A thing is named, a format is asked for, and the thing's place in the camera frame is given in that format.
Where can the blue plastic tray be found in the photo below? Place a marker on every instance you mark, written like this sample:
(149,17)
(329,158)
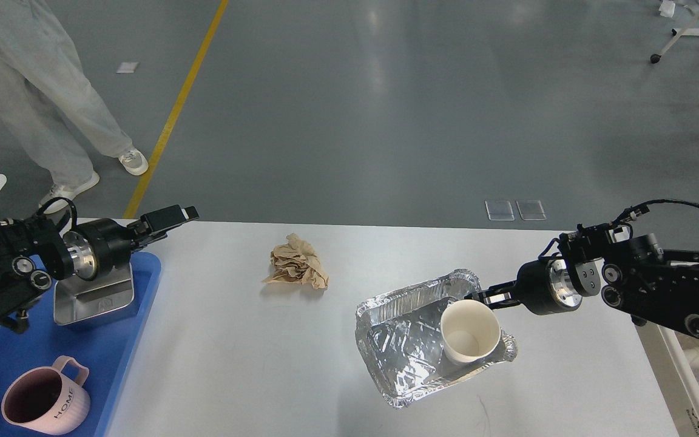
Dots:
(106,350)

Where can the stainless steel square tray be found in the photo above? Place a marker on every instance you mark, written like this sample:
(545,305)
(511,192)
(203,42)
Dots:
(85,304)

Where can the aluminium foil tray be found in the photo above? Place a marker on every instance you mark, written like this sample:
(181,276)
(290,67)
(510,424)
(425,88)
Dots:
(399,338)

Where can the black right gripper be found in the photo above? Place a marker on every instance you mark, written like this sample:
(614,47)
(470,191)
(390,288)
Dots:
(543,286)

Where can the brown paper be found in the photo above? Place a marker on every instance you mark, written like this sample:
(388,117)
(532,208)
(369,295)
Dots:
(297,262)

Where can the white plastic bin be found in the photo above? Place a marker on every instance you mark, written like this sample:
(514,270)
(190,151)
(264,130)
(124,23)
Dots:
(674,358)

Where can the person in grey trousers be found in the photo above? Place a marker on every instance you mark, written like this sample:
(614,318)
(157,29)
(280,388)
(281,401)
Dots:
(43,89)

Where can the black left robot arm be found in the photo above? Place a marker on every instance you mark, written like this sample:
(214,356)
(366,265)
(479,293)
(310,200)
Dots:
(51,245)

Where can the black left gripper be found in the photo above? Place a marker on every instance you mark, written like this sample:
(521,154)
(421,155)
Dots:
(99,246)

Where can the pink mug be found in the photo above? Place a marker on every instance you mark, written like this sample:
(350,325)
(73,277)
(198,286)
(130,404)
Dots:
(49,399)

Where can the cream paper cup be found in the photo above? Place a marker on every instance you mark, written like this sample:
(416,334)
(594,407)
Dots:
(470,331)

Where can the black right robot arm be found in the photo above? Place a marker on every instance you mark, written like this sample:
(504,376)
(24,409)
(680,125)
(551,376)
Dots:
(630,273)

